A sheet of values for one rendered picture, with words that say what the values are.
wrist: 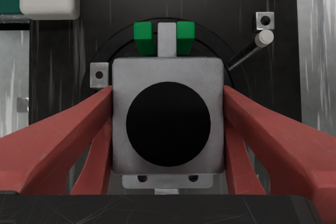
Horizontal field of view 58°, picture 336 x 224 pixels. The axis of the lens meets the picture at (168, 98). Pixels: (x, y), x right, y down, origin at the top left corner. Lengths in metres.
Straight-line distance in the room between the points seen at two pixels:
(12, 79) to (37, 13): 0.10
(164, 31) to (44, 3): 0.14
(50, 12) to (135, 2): 0.07
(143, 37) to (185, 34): 0.03
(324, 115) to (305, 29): 0.08
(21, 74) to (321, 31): 0.30
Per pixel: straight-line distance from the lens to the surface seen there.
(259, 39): 0.17
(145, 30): 0.20
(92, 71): 0.24
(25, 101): 0.30
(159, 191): 0.17
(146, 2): 0.28
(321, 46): 0.32
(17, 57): 0.36
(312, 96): 0.31
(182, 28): 0.20
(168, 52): 0.16
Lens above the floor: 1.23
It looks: 87 degrees down
